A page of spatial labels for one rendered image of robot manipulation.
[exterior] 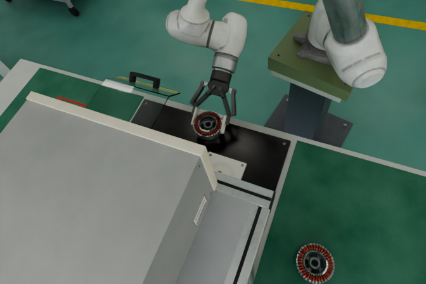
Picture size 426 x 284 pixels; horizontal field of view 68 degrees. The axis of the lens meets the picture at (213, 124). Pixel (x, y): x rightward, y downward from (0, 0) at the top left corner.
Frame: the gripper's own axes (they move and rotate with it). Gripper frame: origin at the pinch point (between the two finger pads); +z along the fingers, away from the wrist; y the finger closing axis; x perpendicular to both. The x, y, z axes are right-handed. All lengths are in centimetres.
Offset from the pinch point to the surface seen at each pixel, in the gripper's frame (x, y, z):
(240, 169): 0.4, -16.3, 12.4
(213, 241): 44, -22, 22
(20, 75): -9, 104, 3
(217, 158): -0.2, -6.7, 11.4
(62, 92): -7, 75, 5
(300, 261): 12, -43, 31
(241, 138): -6.9, -12.3, 2.1
